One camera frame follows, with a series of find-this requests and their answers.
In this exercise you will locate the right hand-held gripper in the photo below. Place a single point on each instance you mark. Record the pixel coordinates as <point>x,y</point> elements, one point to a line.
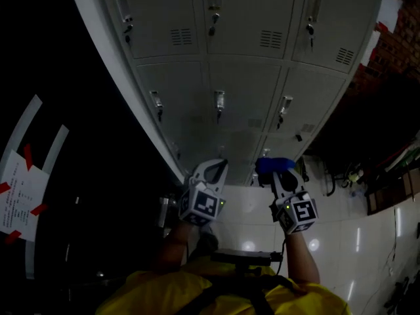
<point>300,213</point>

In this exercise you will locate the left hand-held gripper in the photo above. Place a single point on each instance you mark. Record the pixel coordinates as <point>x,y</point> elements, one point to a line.
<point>203,205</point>

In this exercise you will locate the blue cloth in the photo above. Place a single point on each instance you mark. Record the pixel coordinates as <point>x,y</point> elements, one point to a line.
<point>274,164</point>

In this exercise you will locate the group of grey locker doors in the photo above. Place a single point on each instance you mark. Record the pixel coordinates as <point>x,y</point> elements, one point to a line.
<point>243,87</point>

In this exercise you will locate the person's left forearm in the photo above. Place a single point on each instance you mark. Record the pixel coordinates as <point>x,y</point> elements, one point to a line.
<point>175,244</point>

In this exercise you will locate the person's right forearm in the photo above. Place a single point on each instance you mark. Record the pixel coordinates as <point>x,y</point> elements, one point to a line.
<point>300,258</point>

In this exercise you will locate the set of locker keys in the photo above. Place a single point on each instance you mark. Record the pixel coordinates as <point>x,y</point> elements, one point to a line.
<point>215,20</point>

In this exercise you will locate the grey metal locker cabinet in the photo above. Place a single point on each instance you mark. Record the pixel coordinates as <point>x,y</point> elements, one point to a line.
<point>98,28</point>

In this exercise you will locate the silver metal fitting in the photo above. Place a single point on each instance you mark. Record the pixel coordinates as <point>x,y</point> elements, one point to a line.
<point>165,210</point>

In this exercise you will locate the person's grey shoe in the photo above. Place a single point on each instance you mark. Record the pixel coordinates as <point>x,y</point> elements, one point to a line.
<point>207,243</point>

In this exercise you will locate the black chest-mounted device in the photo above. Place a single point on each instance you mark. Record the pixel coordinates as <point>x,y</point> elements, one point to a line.
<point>241,256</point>

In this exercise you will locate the brown cardboard box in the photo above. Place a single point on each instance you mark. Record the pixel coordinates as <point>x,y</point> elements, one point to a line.
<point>390,189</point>

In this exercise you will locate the bundle of coloured sticks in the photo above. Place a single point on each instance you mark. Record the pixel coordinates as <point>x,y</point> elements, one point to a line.
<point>402,157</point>

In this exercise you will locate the red tape strip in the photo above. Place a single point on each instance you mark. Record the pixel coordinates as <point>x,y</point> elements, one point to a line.
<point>13,237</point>
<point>38,209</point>
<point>28,157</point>
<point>4,187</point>

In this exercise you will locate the white paper notice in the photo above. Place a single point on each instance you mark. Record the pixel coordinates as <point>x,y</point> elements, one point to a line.
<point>23,199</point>

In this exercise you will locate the white wall sign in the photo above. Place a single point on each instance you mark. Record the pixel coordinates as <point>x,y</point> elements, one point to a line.
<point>391,7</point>
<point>371,49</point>

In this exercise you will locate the white metal frame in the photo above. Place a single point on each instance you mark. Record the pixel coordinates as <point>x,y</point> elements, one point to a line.
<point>28,123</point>

